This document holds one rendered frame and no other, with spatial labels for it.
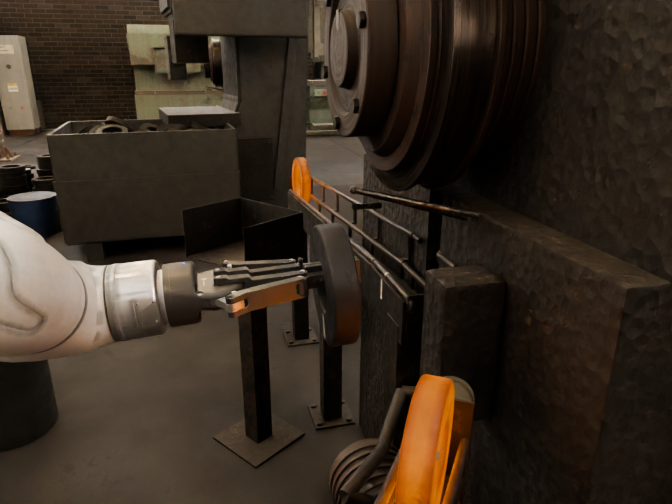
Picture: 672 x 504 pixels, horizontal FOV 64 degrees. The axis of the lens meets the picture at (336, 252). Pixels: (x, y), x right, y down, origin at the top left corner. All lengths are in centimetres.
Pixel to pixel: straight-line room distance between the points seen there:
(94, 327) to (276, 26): 307
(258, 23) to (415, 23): 278
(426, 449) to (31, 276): 37
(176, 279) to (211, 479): 109
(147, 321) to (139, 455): 118
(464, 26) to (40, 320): 59
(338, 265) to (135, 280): 23
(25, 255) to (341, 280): 31
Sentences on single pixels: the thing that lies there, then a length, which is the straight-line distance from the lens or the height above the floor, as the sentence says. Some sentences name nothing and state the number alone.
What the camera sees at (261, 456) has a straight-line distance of 170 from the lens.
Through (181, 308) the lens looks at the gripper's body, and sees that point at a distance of 63.
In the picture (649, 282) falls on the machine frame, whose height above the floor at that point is 87.
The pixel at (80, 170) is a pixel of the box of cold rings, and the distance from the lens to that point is 334.
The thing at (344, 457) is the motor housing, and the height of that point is 52.
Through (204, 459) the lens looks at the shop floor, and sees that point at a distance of 173.
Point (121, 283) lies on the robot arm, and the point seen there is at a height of 86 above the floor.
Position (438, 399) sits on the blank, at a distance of 55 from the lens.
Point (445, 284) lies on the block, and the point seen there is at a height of 80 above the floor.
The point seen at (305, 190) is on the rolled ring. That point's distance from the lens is 198.
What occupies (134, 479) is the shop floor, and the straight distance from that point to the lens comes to 172.
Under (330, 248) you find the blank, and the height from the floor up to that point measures 89.
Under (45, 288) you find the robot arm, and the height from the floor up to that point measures 92.
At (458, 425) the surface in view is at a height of 69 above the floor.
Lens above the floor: 109
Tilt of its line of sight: 19 degrees down
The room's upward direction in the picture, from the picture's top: straight up
